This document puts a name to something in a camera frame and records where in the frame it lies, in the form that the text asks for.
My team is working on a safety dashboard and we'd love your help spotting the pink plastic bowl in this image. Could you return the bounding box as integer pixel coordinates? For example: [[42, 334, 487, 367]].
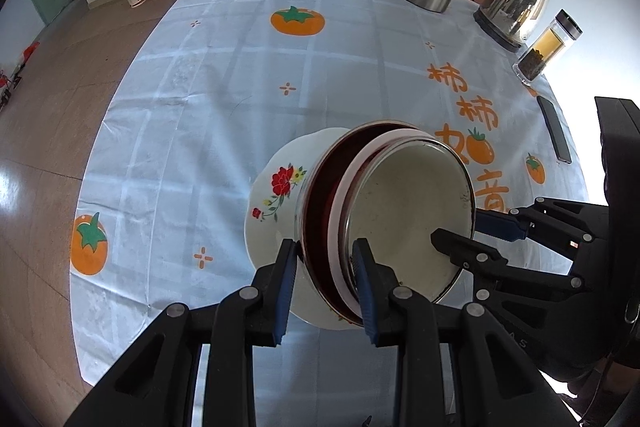
[[327, 128, 431, 314]]

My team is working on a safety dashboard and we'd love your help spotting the stainless electric kettle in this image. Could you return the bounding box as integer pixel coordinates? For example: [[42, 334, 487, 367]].
[[473, 0, 552, 52]]

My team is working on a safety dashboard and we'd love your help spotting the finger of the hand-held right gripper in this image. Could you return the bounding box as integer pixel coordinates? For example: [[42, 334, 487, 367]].
[[431, 228, 506, 278], [475, 209, 531, 242]]

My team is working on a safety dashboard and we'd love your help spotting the black smartphone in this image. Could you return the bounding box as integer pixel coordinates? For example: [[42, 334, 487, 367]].
[[537, 96, 572, 164]]

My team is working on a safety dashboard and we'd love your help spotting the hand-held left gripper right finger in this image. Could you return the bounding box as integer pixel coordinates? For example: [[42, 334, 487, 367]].
[[351, 238, 583, 427]]

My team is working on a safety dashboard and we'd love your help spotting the red flower white plate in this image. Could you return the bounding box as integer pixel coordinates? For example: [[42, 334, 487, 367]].
[[243, 127, 366, 332]]

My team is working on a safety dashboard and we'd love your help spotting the white enamel bowl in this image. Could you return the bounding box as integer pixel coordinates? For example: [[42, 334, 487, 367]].
[[341, 139, 477, 304]]

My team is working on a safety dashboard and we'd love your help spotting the persimmon print tablecloth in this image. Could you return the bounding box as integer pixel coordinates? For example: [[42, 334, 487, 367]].
[[70, 0, 591, 388]]

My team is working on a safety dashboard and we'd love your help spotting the stainless steel bowl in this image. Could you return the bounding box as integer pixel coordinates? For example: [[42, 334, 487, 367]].
[[295, 121, 436, 327]]

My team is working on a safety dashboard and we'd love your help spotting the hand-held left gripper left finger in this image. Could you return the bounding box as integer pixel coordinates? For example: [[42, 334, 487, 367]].
[[65, 238, 301, 427]]

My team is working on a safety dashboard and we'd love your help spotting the glass tea bottle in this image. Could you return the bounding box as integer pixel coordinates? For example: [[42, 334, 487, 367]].
[[512, 9, 583, 85]]

